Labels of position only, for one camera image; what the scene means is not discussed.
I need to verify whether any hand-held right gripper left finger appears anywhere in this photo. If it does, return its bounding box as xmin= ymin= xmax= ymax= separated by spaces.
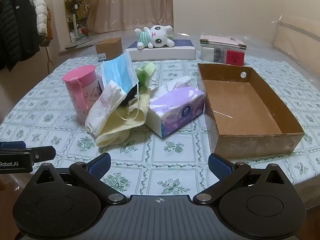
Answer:
xmin=32 ymin=153 xmax=127 ymax=205

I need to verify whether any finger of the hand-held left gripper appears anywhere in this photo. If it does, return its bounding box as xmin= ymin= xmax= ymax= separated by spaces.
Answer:
xmin=0 ymin=141 xmax=27 ymax=150
xmin=0 ymin=146 xmax=56 ymax=161

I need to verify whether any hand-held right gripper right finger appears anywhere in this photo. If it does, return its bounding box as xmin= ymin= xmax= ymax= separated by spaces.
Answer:
xmin=192 ymin=153 xmax=288 ymax=205

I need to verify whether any pale yellow towel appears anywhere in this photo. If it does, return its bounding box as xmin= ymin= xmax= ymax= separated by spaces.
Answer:
xmin=95 ymin=90 xmax=150 ymax=147

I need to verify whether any white padded cloth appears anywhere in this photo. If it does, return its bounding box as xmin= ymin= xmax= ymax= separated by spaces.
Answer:
xmin=85 ymin=80 xmax=128 ymax=137

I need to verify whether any blue face mask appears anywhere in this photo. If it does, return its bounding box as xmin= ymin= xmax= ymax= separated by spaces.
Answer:
xmin=101 ymin=53 xmax=140 ymax=96

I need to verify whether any light green cloth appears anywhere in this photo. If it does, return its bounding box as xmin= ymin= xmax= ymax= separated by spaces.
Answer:
xmin=135 ymin=62 xmax=157 ymax=93

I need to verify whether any pink lidded cup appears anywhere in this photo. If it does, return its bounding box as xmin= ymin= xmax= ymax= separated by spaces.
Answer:
xmin=62 ymin=65 xmax=104 ymax=124

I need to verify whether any purple tissue pack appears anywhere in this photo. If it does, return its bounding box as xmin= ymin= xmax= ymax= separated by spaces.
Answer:
xmin=146 ymin=76 xmax=205 ymax=138

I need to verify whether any gold clothes rack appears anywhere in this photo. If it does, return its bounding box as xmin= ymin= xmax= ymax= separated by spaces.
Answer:
xmin=0 ymin=0 xmax=55 ymax=73

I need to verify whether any red book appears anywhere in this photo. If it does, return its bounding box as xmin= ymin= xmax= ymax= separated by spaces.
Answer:
xmin=226 ymin=50 xmax=245 ymax=66

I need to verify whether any grey book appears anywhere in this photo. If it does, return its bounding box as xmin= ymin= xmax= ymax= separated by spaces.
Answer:
xmin=214 ymin=48 xmax=228 ymax=63

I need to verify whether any white book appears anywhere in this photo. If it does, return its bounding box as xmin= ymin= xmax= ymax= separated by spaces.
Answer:
xmin=201 ymin=47 xmax=215 ymax=62

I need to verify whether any black puffer jacket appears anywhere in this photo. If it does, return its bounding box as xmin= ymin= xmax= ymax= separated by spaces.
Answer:
xmin=0 ymin=0 xmax=15 ymax=71
xmin=11 ymin=0 xmax=40 ymax=71

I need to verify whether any small closed cardboard box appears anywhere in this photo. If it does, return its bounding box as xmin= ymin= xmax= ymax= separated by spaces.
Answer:
xmin=96 ymin=37 xmax=123 ymax=62

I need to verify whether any green spine book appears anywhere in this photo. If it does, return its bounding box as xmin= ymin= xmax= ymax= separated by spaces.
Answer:
xmin=200 ymin=40 xmax=247 ymax=51

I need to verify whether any brown jacket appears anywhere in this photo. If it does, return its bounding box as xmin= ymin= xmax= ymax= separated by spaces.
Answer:
xmin=40 ymin=5 xmax=54 ymax=47

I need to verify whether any white flat box blue top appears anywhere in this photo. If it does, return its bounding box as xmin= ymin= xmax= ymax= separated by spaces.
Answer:
xmin=125 ymin=39 xmax=196 ymax=62

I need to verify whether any pink cover book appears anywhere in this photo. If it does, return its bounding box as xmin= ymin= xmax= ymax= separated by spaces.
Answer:
xmin=200 ymin=34 xmax=247 ymax=47

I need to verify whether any white puffer jacket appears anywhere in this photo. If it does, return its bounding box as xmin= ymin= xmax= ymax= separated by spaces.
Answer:
xmin=30 ymin=0 xmax=48 ymax=37

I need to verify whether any white rabbit plush toy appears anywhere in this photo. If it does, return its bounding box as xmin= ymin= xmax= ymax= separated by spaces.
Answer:
xmin=134 ymin=25 xmax=175 ymax=49

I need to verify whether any plastic wrapped beige panel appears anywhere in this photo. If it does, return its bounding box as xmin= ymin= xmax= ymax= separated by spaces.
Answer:
xmin=271 ymin=14 xmax=320 ymax=64

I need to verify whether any wooden bookshelf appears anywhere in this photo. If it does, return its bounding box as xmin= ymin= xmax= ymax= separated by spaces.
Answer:
xmin=62 ymin=0 xmax=88 ymax=42

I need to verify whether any standing fan yellow cover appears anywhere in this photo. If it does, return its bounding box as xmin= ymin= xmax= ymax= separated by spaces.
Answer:
xmin=81 ymin=0 xmax=104 ymax=37

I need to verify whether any beige curtain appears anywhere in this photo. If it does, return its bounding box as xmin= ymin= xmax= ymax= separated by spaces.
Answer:
xmin=86 ymin=0 xmax=174 ymax=33

